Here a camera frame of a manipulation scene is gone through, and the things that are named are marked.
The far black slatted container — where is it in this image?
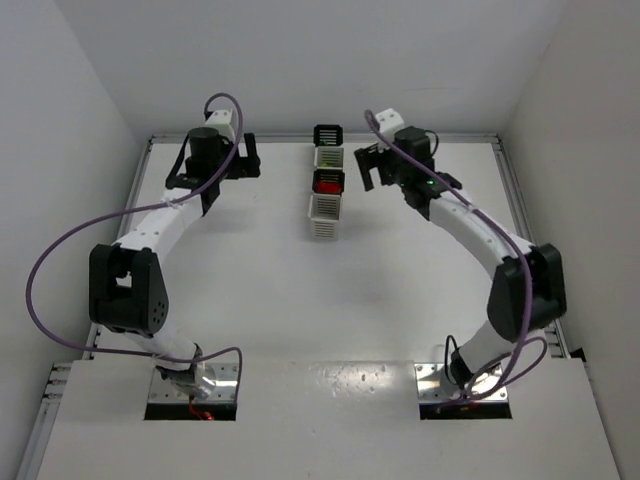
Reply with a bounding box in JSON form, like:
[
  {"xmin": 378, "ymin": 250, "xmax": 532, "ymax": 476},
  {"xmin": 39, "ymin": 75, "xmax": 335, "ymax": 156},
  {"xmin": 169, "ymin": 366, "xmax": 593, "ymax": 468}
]
[{"xmin": 313, "ymin": 124, "xmax": 343, "ymax": 147}]

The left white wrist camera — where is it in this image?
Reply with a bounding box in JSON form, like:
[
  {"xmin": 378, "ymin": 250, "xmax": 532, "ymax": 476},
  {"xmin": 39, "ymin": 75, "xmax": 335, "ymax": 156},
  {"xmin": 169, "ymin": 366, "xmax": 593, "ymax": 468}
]
[{"xmin": 204, "ymin": 109, "xmax": 236, "ymax": 143}]

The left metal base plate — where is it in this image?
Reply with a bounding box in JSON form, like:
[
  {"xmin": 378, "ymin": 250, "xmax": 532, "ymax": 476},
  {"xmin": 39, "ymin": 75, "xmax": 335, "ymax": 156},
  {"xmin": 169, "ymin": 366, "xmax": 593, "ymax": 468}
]
[{"xmin": 148, "ymin": 362, "xmax": 240, "ymax": 405}]

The far white slatted container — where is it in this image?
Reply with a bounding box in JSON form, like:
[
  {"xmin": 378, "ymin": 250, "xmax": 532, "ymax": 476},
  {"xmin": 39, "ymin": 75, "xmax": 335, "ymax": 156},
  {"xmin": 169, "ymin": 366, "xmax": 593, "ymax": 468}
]
[{"xmin": 314, "ymin": 146, "xmax": 344, "ymax": 170}]

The white slatted container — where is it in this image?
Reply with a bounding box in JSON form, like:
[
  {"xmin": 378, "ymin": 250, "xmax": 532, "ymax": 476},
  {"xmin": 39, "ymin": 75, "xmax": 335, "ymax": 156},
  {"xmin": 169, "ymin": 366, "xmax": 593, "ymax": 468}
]
[
  {"xmin": 308, "ymin": 193, "xmax": 342, "ymax": 240},
  {"xmin": 314, "ymin": 146, "xmax": 344, "ymax": 170}
]

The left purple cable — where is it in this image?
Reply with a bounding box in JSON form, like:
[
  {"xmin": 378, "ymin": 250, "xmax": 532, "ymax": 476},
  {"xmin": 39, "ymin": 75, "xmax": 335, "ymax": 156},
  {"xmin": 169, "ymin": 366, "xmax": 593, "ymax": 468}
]
[{"xmin": 26, "ymin": 92, "xmax": 246, "ymax": 396}]

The red white flower lego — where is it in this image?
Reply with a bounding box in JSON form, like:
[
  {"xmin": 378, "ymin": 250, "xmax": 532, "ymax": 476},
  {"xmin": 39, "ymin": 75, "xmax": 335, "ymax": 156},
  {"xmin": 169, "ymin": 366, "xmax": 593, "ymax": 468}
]
[{"xmin": 313, "ymin": 181, "xmax": 343, "ymax": 195}]

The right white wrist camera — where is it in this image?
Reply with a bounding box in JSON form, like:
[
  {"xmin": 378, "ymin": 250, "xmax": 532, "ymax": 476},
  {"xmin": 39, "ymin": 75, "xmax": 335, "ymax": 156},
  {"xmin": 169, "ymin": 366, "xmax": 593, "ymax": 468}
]
[{"xmin": 374, "ymin": 108, "xmax": 406, "ymax": 143}]

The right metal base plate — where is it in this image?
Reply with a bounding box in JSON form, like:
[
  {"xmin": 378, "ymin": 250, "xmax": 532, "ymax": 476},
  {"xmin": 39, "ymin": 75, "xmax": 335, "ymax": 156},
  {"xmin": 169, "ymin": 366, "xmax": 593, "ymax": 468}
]
[{"xmin": 414, "ymin": 363, "xmax": 508, "ymax": 405}]

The black slatted container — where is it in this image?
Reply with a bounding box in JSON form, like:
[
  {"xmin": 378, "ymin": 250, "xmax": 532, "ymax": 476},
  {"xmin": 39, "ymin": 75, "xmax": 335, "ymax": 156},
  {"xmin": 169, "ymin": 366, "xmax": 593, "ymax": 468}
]
[
  {"xmin": 312, "ymin": 169, "xmax": 345, "ymax": 195},
  {"xmin": 313, "ymin": 124, "xmax": 343, "ymax": 147}
]

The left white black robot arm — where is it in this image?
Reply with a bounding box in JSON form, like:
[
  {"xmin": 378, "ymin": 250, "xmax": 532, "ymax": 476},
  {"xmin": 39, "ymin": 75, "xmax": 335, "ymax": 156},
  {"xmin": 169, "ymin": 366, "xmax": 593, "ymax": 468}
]
[{"xmin": 89, "ymin": 126, "xmax": 261, "ymax": 392}]

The metal base plate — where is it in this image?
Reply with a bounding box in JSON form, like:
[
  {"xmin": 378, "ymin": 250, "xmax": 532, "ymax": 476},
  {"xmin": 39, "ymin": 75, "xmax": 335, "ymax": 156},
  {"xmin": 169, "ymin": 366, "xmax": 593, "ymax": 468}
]
[
  {"xmin": 148, "ymin": 362, "xmax": 240, "ymax": 405},
  {"xmin": 414, "ymin": 363, "xmax": 508, "ymax": 405}
]

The near white slatted container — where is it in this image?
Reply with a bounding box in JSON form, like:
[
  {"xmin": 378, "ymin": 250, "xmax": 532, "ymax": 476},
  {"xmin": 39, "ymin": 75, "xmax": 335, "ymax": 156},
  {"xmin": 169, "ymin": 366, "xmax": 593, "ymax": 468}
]
[{"xmin": 308, "ymin": 193, "xmax": 342, "ymax": 240}]

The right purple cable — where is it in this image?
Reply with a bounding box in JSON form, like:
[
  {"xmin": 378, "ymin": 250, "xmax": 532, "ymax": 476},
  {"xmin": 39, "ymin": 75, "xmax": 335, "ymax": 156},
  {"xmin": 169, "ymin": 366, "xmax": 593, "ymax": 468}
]
[{"xmin": 363, "ymin": 109, "xmax": 549, "ymax": 406}]

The near black slatted container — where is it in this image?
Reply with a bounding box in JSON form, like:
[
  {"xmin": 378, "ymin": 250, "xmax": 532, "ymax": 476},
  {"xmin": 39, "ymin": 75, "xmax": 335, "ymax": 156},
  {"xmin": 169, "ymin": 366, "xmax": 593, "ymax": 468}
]
[{"xmin": 312, "ymin": 169, "xmax": 345, "ymax": 195}]

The purple cable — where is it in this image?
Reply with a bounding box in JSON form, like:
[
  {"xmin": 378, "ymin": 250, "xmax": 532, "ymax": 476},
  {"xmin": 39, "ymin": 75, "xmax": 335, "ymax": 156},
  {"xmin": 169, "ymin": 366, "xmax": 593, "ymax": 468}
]
[
  {"xmin": 363, "ymin": 109, "xmax": 549, "ymax": 406},
  {"xmin": 26, "ymin": 92, "xmax": 246, "ymax": 396}
]

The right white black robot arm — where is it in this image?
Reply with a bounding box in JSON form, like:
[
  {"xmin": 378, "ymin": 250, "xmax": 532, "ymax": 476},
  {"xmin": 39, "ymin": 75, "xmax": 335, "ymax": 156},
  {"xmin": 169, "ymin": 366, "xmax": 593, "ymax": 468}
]
[{"xmin": 354, "ymin": 127, "xmax": 567, "ymax": 396}]

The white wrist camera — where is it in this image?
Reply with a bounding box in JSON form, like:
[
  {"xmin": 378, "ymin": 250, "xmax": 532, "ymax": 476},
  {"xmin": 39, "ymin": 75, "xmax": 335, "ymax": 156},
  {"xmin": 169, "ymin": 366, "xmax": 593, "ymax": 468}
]
[
  {"xmin": 204, "ymin": 109, "xmax": 236, "ymax": 143},
  {"xmin": 374, "ymin": 108, "xmax": 406, "ymax": 143}
]

